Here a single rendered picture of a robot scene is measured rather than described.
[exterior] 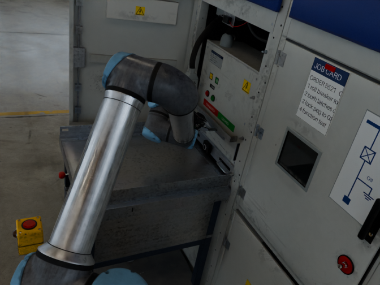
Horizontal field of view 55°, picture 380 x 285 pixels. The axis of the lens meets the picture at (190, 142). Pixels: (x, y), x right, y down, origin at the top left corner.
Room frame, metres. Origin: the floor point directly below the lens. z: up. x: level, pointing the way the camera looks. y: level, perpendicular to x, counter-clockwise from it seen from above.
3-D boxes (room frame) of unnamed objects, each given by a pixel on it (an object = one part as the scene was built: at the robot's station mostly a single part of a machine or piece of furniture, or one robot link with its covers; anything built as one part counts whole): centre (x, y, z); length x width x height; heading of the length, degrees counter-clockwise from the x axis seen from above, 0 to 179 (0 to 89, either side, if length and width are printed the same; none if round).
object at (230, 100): (1.68, -0.11, 1.15); 0.48 x 0.01 x 0.48; 30
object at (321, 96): (1.10, -0.37, 1.47); 0.15 x 0.01 x 0.21; 30
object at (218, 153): (1.69, -0.12, 0.89); 0.54 x 0.05 x 0.06; 30
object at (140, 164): (1.49, 0.22, 0.82); 0.68 x 0.62 x 0.06; 120
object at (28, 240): (0.90, 0.49, 0.85); 0.08 x 0.08 x 0.10; 30
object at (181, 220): (1.49, 0.22, 0.46); 0.64 x 0.58 x 0.66; 120
